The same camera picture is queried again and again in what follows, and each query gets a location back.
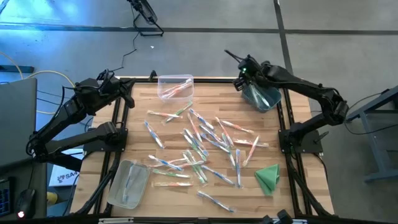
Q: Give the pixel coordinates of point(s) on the green toothbrush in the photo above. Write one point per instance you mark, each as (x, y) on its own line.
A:
(194, 147)
(178, 112)
(231, 157)
(194, 168)
(199, 169)
(171, 174)

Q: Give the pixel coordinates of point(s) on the grey translucent tray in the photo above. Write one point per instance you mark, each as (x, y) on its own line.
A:
(140, 174)

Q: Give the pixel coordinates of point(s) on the black computer mouse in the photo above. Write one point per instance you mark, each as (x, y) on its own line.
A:
(26, 202)

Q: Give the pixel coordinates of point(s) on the dark grey monitor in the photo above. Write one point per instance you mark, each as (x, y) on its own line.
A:
(17, 124)

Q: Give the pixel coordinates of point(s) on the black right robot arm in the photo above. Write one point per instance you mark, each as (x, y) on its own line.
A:
(311, 88)

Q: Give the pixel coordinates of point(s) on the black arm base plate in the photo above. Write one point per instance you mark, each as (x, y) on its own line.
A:
(314, 146)
(102, 147)

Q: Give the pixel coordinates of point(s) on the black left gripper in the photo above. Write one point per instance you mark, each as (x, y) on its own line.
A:
(110, 84)

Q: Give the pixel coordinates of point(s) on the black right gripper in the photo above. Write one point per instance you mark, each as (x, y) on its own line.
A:
(247, 70)

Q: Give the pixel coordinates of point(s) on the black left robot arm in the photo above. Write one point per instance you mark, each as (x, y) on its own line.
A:
(62, 121)

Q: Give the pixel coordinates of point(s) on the black floor bar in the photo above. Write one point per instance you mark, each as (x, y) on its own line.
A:
(15, 69)

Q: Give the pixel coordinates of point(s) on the blue-grey metal table frame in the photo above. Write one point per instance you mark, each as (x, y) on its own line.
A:
(382, 175)

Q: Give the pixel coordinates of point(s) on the dark desk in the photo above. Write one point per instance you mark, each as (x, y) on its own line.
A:
(31, 177)

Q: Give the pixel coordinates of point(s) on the folded green cloth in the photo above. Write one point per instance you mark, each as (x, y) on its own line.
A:
(269, 180)

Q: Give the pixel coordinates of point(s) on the dark teal plastic bin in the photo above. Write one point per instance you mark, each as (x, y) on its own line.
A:
(273, 96)

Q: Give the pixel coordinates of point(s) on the clear plastic bin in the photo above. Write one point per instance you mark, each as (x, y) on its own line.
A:
(168, 81)

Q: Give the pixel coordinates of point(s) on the white printed cardboard box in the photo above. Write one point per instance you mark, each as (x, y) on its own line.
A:
(63, 177)

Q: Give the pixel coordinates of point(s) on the black keyboard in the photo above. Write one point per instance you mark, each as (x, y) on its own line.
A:
(4, 199)

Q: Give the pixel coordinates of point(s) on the black desk beam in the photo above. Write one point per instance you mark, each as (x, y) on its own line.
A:
(70, 163)

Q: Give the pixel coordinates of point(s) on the black floor fan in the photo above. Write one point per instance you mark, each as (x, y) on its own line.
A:
(145, 11)

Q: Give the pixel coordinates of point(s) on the black frame clamp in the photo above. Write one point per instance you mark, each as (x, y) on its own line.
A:
(152, 75)

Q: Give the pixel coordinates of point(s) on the small yellow object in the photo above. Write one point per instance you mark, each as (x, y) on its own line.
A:
(52, 198)

